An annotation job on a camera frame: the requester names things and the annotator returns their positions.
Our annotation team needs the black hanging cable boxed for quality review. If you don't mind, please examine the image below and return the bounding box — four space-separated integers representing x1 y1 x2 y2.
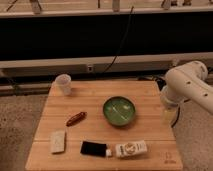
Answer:
101 5 135 74

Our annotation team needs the white lotion bottle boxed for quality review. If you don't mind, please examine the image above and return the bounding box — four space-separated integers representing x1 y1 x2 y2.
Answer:
115 140 148 158

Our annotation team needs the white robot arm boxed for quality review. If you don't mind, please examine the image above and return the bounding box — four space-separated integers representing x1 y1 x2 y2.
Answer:
160 61 213 125

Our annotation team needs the clear plastic cup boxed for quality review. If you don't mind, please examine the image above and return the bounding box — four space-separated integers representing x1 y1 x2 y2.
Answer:
55 74 71 96

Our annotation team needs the white sponge block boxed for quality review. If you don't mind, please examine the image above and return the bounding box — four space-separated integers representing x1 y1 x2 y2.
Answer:
50 131 66 154

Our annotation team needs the green ceramic bowl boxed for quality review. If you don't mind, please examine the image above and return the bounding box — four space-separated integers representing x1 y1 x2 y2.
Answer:
103 96 136 127

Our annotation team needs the brown sausage toy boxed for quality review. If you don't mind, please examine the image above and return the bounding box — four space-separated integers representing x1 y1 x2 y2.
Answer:
66 112 87 127

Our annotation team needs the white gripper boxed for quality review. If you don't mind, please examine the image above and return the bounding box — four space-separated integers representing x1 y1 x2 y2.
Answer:
162 102 179 126

